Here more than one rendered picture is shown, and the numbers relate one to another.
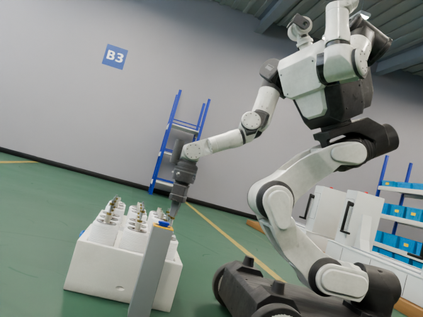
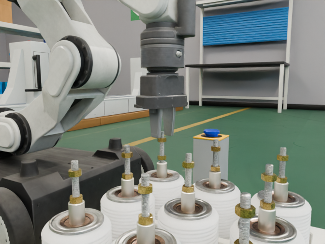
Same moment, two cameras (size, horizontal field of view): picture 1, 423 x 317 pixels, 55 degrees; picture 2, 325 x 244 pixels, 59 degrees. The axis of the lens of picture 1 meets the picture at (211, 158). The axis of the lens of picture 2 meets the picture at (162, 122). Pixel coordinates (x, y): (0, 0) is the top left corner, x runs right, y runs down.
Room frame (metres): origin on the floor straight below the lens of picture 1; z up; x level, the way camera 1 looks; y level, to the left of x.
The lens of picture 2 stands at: (2.02, 0.47, 0.45)
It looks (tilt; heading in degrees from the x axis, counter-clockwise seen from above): 8 degrees down; 220
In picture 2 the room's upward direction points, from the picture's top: straight up
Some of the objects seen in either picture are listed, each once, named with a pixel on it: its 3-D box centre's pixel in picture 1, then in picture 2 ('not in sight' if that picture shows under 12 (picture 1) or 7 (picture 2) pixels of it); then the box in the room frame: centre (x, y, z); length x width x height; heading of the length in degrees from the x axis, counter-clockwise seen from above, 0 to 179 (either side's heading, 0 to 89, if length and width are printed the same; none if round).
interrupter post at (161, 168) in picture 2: not in sight; (161, 170); (1.57, 0.08, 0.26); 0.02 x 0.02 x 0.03
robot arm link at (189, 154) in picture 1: (186, 156); (169, 18); (1.56, 0.10, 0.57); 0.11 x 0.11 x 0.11; 11
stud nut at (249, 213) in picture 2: not in sight; (244, 210); (1.77, 0.35, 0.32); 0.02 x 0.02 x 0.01; 28
